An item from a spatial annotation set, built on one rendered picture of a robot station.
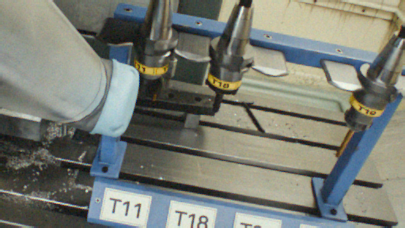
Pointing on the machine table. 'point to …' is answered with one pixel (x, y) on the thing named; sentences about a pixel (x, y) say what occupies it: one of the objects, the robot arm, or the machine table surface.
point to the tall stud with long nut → (169, 72)
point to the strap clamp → (82, 135)
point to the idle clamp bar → (203, 104)
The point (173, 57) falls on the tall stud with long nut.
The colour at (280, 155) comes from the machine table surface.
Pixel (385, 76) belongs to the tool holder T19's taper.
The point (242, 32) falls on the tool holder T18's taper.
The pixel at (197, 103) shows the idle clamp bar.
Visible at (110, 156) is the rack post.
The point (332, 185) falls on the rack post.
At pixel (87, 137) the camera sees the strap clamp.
